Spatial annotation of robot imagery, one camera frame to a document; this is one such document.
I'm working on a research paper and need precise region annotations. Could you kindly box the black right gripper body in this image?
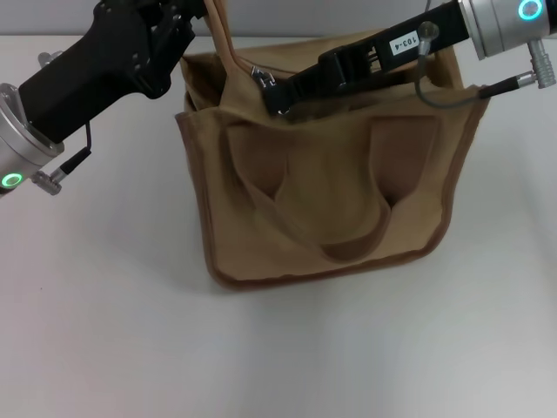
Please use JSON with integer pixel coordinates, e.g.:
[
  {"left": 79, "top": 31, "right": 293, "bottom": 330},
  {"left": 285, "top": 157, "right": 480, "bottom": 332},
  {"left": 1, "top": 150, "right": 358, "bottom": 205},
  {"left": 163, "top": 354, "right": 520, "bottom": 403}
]
[{"left": 375, "top": 2, "right": 472, "bottom": 74}]

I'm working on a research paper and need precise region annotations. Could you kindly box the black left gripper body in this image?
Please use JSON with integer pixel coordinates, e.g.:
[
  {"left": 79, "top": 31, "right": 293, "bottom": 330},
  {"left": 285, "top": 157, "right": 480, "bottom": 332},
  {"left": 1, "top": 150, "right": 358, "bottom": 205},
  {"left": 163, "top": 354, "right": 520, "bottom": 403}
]
[{"left": 18, "top": 0, "right": 171, "bottom": 144}]

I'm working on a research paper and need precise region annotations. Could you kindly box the silver metal zipper pull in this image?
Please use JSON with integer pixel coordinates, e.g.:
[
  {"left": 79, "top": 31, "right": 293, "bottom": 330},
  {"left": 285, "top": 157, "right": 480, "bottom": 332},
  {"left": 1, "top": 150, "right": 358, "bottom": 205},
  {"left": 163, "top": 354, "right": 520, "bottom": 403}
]
[{"left": 251, "top": 65, "right": 282, "bottom": 95}]

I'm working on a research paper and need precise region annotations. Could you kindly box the khaki canvas food bag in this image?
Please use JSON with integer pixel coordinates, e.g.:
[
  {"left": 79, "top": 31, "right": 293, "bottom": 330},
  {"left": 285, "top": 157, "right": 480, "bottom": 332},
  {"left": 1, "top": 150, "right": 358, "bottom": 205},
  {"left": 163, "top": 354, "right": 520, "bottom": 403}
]
[{"left": 173, "top": 0, "right": 492, "bottom": 292}]

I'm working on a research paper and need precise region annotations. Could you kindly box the silver round connector plug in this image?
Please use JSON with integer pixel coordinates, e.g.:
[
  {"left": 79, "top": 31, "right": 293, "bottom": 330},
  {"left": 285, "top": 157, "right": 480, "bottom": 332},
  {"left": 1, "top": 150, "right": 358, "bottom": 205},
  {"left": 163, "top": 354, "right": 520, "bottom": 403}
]
[{"left": 37, "top": 51, "right": 64, "bottom": 70}]

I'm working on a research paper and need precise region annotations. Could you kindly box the thin black left gripper cable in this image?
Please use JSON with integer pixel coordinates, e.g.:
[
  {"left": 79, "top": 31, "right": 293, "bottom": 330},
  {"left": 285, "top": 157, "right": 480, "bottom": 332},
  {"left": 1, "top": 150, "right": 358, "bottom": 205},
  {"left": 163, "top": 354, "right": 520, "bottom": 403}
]
[{"left": 31, "top": 120, "right": 94, "bottom": 196}]

